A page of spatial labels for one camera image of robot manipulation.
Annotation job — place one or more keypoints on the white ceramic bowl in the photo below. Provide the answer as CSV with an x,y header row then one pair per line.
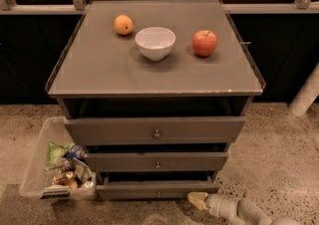
x,y
155,43

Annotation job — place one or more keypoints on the blue snack packet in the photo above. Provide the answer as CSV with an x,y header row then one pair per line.
x,y
75,151

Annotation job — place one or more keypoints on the grey middle drawer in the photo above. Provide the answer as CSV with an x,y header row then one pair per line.
x,y
156,161

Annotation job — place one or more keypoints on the green snack bag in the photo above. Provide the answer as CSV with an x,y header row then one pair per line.
x,y
55,153

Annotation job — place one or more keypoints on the white cylindrical post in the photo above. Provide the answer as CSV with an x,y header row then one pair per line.
x,y
307,94

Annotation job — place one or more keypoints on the brown snack packet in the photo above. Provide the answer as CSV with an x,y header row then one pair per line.
x,y
66,179

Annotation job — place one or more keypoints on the grey bottom drawer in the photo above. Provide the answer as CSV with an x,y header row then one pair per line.
x,y
154,185

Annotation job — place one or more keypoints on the grey drawer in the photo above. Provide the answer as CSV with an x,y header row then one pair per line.
x,y
154,185
156,161
154,130

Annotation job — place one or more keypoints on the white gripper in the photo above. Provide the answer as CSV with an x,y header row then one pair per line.
x,y
214,202

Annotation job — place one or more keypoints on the grey drawer cabinet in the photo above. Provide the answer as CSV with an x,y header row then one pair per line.
x,y
102,74

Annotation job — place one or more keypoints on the orange fruit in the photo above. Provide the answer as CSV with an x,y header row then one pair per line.
x,y
123,25

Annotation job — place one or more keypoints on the red apple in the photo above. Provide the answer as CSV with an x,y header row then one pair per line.
x,y
204,43

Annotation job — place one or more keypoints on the clear plastic bin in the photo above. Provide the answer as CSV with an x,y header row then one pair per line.
x,y
36,182

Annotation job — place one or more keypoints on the grey top drawer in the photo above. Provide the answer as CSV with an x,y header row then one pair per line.
x,y
154,130

